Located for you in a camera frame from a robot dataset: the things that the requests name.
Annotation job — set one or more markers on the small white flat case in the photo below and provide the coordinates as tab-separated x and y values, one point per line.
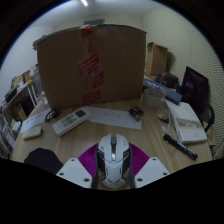
32	132

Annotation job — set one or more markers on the small brown cardboard box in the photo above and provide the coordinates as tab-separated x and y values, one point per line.
156	58

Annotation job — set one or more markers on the ceiling light tube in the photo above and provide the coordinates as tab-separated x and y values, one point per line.
84	2

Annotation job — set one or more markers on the large brown cardboard box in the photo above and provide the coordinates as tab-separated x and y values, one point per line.
116	63

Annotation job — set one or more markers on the cluttered shelf unit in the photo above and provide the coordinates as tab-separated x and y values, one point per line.
13	100

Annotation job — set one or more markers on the white and grey computer mouse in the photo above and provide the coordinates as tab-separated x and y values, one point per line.
113	163

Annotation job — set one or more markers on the long blue box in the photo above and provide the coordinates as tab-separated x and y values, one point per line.
170	93

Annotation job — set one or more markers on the dark bag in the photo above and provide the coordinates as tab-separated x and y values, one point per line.
168	80

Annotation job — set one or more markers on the small dark clip bundle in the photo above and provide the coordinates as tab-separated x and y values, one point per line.
136	112

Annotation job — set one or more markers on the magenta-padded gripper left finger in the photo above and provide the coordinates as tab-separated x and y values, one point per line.
75	173

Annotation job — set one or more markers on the white remote control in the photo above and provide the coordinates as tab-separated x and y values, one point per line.
71	121

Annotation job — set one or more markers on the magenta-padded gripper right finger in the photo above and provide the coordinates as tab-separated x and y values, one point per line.
151	171

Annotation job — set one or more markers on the black marker pen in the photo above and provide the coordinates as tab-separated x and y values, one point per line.
180	146

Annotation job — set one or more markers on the clear round plastic container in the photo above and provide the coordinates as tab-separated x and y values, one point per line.
154	97

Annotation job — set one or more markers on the dark round mouse pad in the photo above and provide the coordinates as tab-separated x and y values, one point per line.
41	159

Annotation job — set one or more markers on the black office chair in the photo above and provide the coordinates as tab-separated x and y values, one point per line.
210	116

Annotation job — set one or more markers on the white book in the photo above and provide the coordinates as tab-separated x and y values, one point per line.
186	123

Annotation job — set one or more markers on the small wall window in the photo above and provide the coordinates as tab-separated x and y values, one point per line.
94	22

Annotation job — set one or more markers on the black monitor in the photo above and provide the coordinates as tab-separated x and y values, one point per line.
196	88

